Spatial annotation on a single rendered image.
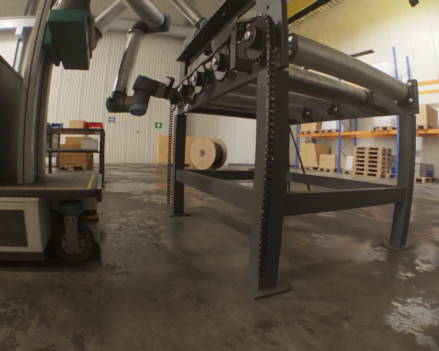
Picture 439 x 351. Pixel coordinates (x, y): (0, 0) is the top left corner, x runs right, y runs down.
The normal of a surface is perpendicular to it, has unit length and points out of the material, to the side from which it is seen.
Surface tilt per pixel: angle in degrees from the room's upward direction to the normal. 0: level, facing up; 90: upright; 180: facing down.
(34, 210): 90
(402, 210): 90
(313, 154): 90
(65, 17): 90
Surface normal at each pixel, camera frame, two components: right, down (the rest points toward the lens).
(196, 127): 0.39, 0.08
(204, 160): -0.62, 0.04
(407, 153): -0.92, 0.00
